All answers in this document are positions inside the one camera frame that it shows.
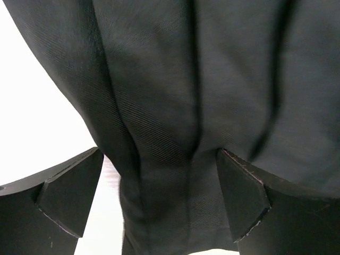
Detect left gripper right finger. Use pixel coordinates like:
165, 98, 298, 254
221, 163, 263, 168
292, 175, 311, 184
217, 149, 339, 255

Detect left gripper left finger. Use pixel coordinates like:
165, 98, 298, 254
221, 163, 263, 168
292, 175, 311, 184
1, 147, 104, 255

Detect black skirt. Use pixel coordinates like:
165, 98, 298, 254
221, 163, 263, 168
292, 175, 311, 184
4, 1, 339, 254

